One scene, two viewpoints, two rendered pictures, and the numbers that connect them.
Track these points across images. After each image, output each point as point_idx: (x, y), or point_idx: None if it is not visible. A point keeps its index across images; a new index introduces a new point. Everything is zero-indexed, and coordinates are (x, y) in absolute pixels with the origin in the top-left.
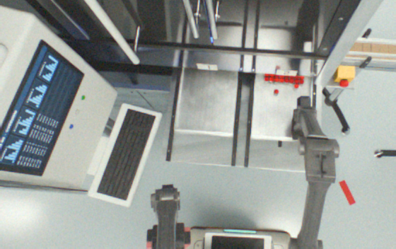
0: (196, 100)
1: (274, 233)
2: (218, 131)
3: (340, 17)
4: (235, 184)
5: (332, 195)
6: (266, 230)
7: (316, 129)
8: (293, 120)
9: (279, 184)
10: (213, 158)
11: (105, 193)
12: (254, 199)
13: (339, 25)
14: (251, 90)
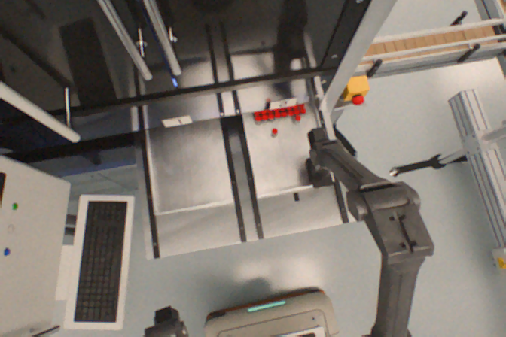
0: (174, 168)
1: (307, 297)
2: (214, 202)
3: None
4: (245, 250)
5: (357, 232)
6: (294, 293)
7: (364, 171)
8: (307, 163)
9: (295, 235)
10: (216, 238)
11: (86, 320)
12: (271, 262)
13: (357, 11)
14: (242, 138)
